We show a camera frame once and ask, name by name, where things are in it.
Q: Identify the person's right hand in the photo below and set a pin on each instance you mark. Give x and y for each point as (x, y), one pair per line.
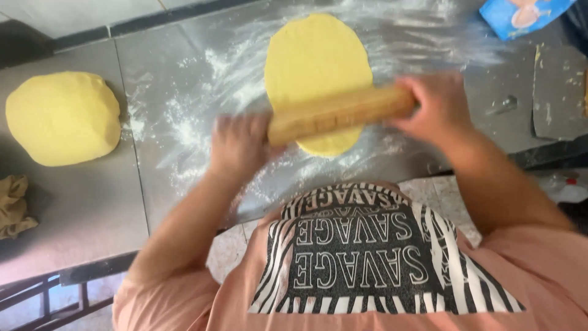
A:
(436, 110)

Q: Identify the blue flour bag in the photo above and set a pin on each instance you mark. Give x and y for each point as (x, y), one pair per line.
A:
(521, 16)

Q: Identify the clear plastic bottle red cap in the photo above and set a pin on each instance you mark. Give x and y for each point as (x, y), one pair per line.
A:
(565, 188)

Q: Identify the person's left fingers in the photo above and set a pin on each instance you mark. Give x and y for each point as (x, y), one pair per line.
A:
(243, 120)

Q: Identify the person's left hand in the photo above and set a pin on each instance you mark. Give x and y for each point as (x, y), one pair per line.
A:
(239, 146)

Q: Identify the round yellow dough ball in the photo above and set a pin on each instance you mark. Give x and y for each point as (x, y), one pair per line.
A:
(62, 118)

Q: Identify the pink printed t-shirt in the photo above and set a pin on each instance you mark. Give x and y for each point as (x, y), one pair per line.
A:
(367, 266)

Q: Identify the person's right fingers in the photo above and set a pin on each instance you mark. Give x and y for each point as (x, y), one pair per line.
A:
(413, 82)

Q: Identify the black metal table frame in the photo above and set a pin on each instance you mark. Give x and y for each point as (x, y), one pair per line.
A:
(50, 301)

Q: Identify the brown crumpled cloth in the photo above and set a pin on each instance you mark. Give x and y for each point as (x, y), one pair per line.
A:
(13, 207)

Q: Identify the wooden rolling pin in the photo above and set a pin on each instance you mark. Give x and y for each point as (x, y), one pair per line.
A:
(340, 115)

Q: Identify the flattened yellow dough sheet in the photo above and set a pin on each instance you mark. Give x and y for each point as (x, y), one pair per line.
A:
(317, 59)

